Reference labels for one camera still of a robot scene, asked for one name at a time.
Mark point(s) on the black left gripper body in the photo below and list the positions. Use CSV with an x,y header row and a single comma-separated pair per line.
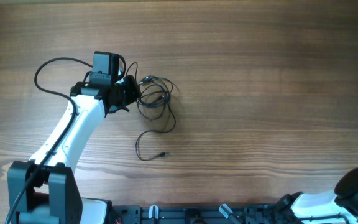
x,y
128,91

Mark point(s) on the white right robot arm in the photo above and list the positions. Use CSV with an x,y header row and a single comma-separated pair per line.
x,y
339,205

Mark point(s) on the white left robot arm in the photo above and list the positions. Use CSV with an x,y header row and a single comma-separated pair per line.
x,y
44,189

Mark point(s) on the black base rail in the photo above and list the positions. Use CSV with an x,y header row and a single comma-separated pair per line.
x,y
250,214

